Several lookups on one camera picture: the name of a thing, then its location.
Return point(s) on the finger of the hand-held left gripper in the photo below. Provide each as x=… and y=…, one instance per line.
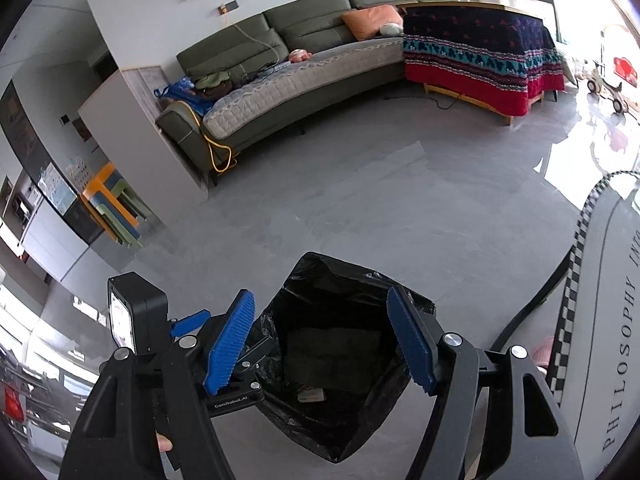
x=187, y=323
x=240, y=402

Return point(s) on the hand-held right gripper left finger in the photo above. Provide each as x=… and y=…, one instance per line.
x=229, y=347

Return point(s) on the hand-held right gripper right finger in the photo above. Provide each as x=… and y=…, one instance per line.
x=411, y=345

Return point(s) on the black trash bag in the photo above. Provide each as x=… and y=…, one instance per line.
x=330, y=360

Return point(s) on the person's left hand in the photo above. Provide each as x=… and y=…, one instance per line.
x=164, y=443

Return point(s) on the stack of colourful stools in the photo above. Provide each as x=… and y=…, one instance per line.
x=112, y=205

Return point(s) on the pink ribbed object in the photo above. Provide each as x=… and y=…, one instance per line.
x=542, y=350

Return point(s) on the blue bag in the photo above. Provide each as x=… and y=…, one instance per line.
x=182, y=92

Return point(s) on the wooden table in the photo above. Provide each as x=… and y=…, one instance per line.
x=510, y=115

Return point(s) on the grey quilted sofa pad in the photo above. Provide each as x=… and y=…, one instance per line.
x=300, y=80

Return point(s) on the pink toy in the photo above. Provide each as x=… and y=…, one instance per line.
x=300, y=55

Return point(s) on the green sofa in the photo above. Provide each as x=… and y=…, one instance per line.
x=300, y=30

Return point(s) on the white and green plush toy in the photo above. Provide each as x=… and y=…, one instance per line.
x=390, y=29

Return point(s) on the white ride-on toy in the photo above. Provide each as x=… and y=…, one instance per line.
x=607, y=87

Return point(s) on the orange cushion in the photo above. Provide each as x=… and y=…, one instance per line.
x=372, y=21

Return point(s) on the red toy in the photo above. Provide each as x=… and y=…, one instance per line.
x=625, y=70

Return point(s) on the light wall chart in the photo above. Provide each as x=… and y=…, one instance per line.
x=65, y=185

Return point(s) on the dark wall poster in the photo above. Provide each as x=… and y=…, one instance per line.
x=22, y=135

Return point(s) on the wall socket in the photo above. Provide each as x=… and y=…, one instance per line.
x=227, y=7

